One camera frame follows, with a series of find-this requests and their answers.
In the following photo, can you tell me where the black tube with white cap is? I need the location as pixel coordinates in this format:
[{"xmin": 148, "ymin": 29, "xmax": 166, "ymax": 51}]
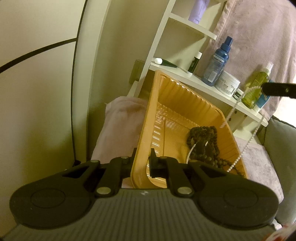
[{"xmin": 154, "ymin": 57, "xmax": 179, "ymax": 69}]

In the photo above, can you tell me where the large white cream jar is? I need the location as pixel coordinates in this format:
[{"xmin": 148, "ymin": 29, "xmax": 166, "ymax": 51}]
[{"xmin": 215, "ymin": 70, "xmax": 241, "ymax": 97}]

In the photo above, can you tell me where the small green label jar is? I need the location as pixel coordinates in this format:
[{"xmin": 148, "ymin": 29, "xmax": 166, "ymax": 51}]
[{"xmin": 233, "ymin": 89, "xmax": 245, "ymax": 101}]

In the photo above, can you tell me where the pink fleece table blanket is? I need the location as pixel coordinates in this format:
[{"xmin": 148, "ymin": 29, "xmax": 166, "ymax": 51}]
[{"xmin": 91, "ymin": 96, "xmax": 285, "ymax": 205}]

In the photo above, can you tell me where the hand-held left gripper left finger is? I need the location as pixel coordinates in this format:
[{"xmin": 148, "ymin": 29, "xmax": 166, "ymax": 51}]
[{"xmin": 61, "ymin": 148, "xmax": 137, "ymax": 198}]

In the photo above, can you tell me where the purple tube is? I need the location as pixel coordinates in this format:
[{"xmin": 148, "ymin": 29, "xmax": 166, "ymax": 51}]
[{"xmin": 188, "ymin": 0, "xmax": 210, "ymax": 24}]

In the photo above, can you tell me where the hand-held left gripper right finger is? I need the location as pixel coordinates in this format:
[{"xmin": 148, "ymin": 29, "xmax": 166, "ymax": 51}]
[{"xmin": 148, "ymin": 148, "xmax": 249, "ymax": 198}]

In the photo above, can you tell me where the blue spray bottle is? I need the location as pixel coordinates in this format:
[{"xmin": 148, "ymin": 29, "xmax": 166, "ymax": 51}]
[{"xmin": 202, "ymin": 36, "xmax": 234, "ymax": 87}]

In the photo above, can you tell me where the white pearl necklace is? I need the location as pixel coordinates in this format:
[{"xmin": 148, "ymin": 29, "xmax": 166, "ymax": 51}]
[{"xmin": 186, "ymin": 85, "xmax": 265, "ymax": 172}]

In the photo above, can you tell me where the orange plastic basket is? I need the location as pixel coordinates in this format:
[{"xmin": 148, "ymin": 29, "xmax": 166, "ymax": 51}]
[{"xmin": 130, "ymin": 70, "xmax": 248, "ymax": 189}]

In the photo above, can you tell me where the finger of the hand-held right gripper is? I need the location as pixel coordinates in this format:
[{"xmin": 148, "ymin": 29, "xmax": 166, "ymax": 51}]
[{"xmin": 261, "ymin": 81, "xmax": 296, "ymax": 99}]

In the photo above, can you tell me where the white cap lip balm stick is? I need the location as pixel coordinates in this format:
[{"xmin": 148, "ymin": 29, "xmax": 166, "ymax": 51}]
[{"xmin": 188, "ymin": 52, "xmax": 203, "ymax": 77}]

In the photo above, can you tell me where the pink patterned cloth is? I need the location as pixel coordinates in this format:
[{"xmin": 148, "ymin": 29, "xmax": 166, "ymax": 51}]
[{"xmin": 266, "ymin": 222, "xmax": 296, "ymax": 241}]

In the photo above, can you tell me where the brown bead necklace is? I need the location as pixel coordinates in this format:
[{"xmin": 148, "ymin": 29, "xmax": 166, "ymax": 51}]
[{"xmin": 186, "ymin": 126, "xmax": 244, "ymax": 178}]

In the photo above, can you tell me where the cream shelf unit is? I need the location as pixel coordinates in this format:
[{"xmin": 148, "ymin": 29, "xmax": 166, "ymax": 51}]
[{"xmin": 127, "ymin": 0, "xmax": 269, "ymax": 135}]

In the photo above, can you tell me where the pink fleece hanging blanket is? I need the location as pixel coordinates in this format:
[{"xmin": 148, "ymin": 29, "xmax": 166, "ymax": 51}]
[{"xmin": 205, "ymin": 0, "xmax": 296, "ymax": 124}]

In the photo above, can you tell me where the white and blue tube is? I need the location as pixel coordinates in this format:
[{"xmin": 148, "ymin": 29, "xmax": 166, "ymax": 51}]
[{"xmin": 253, "ymin": 79, "xmax": 276, "ymax": 113}]

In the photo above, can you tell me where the grey cushion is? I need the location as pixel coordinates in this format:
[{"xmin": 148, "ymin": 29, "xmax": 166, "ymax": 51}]
[{"xmin": 254, "ymin": 115, "xmax": 296, "ymax": 232}]

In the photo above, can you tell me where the green spray bottle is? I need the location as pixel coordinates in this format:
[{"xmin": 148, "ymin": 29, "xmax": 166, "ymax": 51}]
[{"xmin": 241, "ymin": 62, "xmax": 274, "ymax": 109}]

